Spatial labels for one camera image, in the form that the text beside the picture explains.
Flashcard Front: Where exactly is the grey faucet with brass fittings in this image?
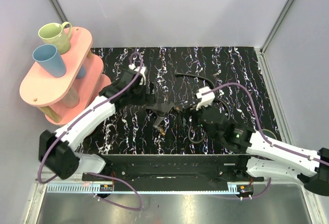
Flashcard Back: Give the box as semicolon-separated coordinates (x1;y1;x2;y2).
146;102;175;136

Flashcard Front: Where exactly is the black corrugated metal hose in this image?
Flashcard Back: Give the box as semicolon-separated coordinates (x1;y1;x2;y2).
175;72;232;144

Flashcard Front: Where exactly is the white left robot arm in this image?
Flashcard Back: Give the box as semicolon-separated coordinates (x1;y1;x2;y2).
38;66;154;181

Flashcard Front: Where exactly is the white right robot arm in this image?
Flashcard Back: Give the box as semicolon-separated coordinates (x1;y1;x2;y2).
191;106;328;196

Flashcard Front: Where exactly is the black marble pattern mat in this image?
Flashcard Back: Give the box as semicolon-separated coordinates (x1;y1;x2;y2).
77;46;281;155

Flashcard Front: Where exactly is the teal ceramic mug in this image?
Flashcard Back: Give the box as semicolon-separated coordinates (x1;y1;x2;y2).
262;129;277;140

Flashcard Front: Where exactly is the blue plastic cup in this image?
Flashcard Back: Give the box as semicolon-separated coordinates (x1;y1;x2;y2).
32;44;66;78
76;65;86;79

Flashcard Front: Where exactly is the pink two-tier wooden shelf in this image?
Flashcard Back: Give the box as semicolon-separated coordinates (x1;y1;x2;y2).
20;27;111;126

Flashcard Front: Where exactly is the green ceramic mug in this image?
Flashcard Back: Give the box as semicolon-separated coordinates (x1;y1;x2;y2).
38;22;72;54

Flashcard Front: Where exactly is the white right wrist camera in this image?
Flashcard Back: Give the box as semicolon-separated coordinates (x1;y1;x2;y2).
195;86;215;111

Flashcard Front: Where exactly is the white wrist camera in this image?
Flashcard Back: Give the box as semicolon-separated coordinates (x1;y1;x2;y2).
195;86;215;111
129;63;148;85

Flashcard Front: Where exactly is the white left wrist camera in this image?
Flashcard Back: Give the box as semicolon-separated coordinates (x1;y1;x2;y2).
129;63;148;85

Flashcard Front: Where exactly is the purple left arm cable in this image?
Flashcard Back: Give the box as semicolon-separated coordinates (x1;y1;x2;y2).
37;51;144;211

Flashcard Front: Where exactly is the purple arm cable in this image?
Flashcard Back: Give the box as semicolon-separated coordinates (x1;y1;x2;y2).
37;51;144;211
203;83;322;201

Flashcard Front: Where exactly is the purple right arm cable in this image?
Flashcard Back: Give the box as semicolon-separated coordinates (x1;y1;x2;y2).
203;83;322;201

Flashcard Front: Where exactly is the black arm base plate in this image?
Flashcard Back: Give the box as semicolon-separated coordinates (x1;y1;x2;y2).
99;163;264;183

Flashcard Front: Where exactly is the aluminium frame rail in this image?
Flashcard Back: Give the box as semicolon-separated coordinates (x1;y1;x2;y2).
34;172;286;195

